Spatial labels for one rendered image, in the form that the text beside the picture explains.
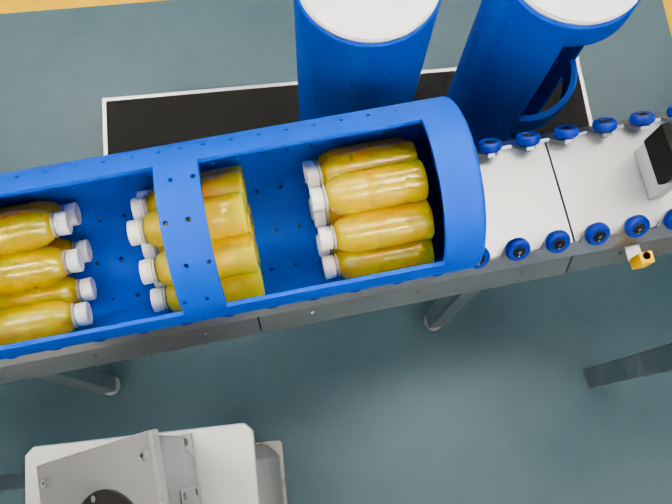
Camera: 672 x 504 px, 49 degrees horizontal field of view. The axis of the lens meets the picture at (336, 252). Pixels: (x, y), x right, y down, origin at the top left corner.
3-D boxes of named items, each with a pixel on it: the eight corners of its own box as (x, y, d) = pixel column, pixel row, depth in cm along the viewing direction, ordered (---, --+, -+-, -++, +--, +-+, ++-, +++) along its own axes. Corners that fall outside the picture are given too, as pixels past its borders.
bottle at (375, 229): (431, 198, 116) (327, 218, 115) (438, 240, 117) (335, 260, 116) (422, 196, 123) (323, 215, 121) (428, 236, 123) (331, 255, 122)
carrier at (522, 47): (420, 172, 223) (512, 200, 222) (485, 3, 139) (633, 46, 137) (445, 90, 230) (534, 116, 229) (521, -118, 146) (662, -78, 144)
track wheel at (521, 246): (532, 240, 131) (528, 234, 132) (508, 245, 130) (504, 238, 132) (531, 260, 134) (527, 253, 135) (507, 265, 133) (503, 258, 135)
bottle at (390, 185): (416, 157, 120) (315, 176, 119) (425, 158, 113) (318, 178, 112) (422, 198, 121) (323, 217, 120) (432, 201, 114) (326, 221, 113)
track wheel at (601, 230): (613, 225, 132) (608, 218, 134) (589, 229, 132) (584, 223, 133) (610, 245, 135) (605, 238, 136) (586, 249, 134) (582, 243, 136)
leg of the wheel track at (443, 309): (444, 328, 226) (491, 284, 166) (425, 332, 226) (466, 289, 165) (439, 310, 228) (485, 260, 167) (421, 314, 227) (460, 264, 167)
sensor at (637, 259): (645, 267, 139) (657, 261, 135) (630, 270, 139) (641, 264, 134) (633, 229, 141) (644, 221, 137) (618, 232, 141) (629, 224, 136)
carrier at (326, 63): (413, 173, 223) (365, 97, 229) (472, 4, 138) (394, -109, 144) (331, 217, 219) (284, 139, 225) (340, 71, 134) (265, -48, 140)
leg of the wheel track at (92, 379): (121, 393, 219) (47, 371, 158) (102, 397, 218) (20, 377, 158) (119, 373, 220) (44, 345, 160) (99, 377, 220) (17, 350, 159)
